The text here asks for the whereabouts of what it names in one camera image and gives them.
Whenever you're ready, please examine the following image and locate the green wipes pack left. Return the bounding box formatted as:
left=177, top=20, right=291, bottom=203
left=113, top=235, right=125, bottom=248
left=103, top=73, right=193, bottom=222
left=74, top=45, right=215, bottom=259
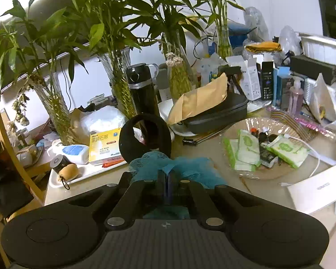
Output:
left=235, top=129, right=261, bottom=167

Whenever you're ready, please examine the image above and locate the white blue lotion tube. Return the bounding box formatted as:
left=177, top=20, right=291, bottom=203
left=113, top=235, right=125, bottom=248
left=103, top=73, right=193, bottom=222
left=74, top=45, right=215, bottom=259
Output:
left=48, top=145, right=89, bottom=165

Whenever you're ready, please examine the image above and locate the right bamboo vase plant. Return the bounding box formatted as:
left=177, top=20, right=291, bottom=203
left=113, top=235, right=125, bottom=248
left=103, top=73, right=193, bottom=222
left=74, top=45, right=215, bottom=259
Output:
left=126, top=0, right=203, bottom=101

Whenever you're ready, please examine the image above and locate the left bamboo vase plant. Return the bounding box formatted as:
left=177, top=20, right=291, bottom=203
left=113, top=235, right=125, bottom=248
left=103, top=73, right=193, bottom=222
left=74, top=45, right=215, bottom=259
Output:
left=0, top=0, right=88, bottom=146

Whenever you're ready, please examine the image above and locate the wooden chair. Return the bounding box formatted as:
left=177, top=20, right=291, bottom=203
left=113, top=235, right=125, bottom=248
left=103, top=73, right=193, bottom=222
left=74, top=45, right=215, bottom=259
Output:
left=0, top=113, right=45, bottom=205

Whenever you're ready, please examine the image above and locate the black thermos bottle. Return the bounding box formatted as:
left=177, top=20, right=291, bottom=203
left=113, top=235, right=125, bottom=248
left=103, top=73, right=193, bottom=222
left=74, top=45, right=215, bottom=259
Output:
left=125, top=63, right=159, bottom=116

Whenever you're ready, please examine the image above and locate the clear glass plate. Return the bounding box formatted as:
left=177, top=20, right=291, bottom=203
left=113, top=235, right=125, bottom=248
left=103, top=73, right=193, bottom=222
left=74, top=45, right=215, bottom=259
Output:
left=222, top=117, right=316, bottom=180

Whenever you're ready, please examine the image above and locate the white plastic tray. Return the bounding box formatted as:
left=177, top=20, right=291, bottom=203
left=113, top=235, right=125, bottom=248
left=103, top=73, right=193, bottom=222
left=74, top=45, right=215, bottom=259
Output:
left=48, top=160, right=127, bottom=188

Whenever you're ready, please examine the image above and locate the green wet wipes pack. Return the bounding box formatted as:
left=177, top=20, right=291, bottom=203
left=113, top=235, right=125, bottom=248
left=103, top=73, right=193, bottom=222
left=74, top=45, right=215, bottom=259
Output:
left=266, top=135, right=309, bottom=169

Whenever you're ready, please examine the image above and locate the bamboo vase plant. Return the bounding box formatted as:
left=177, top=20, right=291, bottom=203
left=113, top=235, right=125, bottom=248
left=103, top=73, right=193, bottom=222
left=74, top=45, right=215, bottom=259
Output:
left=70, top=0, right=140, bottom=118
left=126, top=0, right=203, bottom=101
left=195, top=0, right=245, bottom=59
left=0, top=0, right=88, bottom=146

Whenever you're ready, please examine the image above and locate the black rectangular box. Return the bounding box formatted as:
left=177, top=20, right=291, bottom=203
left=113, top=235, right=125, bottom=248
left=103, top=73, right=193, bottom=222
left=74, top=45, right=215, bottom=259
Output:
left=290, top=55, right=336, bottom=85

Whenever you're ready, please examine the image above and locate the white power bank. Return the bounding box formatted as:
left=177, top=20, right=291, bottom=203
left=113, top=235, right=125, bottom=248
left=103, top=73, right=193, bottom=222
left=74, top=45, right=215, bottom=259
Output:
left=287, top=165, right=336, bottom=214

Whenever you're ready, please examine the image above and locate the white product carton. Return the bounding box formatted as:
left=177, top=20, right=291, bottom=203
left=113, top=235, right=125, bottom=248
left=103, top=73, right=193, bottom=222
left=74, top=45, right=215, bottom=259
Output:
left=226, top=55, right=262, bottom=101

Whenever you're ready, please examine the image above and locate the middle bamboo vase plant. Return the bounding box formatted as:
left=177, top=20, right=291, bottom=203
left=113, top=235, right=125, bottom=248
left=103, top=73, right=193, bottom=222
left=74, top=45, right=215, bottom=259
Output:
left=70, top=0, right=140, bottom=118

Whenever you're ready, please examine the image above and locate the wall mounted television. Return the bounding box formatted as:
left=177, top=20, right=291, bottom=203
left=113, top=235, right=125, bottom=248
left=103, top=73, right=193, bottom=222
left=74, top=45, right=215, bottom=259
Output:
left=0, top=0, right=91, bottom=94

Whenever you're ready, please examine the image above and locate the white food container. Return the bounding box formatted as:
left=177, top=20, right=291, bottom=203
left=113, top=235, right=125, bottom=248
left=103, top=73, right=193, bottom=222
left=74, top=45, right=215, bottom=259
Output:
left=299, top=33, right=336, bottom=66

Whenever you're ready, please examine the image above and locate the black zipper case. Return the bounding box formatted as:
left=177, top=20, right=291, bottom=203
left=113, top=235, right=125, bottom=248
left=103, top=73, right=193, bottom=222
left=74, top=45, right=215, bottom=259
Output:
left=183, top=92, right=248, bottom=134

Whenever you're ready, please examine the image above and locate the pink soap pump bottle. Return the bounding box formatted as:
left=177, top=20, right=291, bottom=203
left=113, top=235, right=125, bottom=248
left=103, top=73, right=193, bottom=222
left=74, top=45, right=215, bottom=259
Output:
left=288, top=76, right=304, bottom=115

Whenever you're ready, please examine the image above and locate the teal mesh bath pouf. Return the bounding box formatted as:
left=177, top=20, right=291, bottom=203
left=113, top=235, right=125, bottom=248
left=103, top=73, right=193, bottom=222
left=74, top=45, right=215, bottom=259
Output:
left=127, top=150, right=220, bottom=221

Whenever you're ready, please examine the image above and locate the wooden keychain toy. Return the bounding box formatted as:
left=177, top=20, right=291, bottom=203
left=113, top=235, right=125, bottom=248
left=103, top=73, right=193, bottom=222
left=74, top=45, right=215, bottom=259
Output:
left=57, top=163, right=79, bottom=190

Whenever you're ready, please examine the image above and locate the white plastic bag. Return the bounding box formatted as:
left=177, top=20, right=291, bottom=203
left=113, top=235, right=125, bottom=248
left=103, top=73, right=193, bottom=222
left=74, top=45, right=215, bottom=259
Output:
left=70, top=106, right=128, bottom=146

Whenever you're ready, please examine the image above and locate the far bamboo vase plant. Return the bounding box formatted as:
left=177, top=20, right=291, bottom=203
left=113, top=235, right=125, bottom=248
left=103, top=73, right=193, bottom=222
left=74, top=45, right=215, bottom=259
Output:
left=195, top=0, right=245, bottom=59

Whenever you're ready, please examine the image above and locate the yellow medicine box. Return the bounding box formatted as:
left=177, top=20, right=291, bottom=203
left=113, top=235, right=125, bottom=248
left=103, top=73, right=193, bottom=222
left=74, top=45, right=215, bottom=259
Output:
left=88, top=128, right=124, bottom=165

